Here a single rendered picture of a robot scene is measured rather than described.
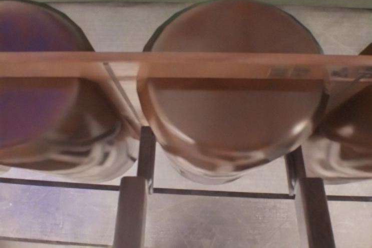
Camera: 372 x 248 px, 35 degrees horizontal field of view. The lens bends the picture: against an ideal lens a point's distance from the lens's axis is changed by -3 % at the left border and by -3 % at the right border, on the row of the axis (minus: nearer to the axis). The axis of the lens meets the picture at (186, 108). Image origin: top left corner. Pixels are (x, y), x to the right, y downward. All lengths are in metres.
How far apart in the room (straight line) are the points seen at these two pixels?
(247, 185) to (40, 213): 0.14
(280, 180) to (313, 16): 0.13
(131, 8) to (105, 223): 0.15
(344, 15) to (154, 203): 0.18
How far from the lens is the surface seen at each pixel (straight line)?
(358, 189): 0.43
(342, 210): 0.43
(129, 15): 0.34
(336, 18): 0.35
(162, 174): 0.41
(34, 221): 0.43
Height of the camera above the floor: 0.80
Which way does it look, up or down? 9 degrees down
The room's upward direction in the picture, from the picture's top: 177 degrees counter-clockwise
